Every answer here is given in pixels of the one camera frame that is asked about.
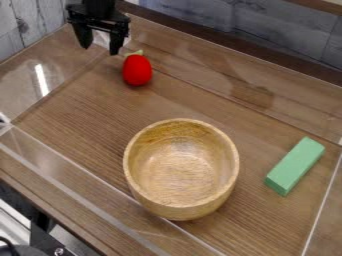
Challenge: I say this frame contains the clear acrylic tray walls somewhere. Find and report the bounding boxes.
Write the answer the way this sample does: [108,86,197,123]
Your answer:
[0,18,342,256]

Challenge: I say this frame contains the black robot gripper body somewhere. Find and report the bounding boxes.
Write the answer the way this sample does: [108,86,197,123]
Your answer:
[66,0,131,34]

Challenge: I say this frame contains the black metal stand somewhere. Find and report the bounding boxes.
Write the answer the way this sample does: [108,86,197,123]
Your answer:
[30,212,75,256]

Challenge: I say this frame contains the black cable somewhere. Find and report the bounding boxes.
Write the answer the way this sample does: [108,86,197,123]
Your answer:
[0,235,19,256]

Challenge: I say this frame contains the green rectangular block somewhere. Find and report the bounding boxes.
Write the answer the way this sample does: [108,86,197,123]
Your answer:
[265,137,326,196]

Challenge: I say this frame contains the red plush strawberry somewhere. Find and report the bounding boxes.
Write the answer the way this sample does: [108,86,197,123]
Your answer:
[122,50,152,86]

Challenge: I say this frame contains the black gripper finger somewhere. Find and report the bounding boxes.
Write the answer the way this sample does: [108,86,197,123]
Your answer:
[110,30,127,55]
[72,22,94,49]

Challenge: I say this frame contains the light wooden bowl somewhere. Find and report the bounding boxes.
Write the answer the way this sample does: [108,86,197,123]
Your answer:
[123,118,241,221]

